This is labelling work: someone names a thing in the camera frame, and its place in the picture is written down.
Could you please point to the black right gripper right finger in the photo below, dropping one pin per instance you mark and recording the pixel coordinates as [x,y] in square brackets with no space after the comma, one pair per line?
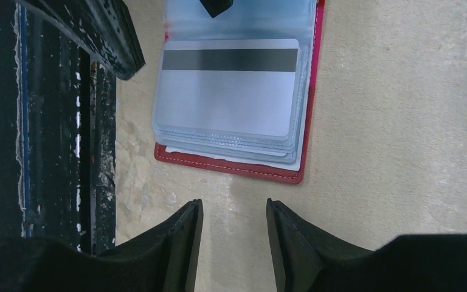
[307,258]

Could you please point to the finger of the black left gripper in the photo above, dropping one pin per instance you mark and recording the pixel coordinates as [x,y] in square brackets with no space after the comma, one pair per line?
[216,7]
[104,29]

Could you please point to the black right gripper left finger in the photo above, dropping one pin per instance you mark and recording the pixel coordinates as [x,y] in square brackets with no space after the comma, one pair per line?
[164,258]

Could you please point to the silver magnetic stripe card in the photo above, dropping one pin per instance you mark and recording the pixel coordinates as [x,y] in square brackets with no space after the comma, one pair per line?
[227,86]

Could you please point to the red card holder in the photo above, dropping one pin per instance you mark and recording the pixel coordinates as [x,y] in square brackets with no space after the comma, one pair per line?
[279,159]

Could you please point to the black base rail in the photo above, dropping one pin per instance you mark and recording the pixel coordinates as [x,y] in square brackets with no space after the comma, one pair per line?
[57,126]

